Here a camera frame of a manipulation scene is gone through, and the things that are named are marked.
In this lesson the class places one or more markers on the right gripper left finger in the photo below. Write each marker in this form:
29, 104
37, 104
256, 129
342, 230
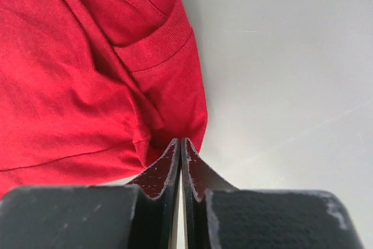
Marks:
155, 218

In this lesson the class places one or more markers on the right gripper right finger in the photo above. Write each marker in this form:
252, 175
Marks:
199, 182

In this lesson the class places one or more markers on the red t shirt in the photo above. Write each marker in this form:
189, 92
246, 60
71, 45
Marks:
93, 91

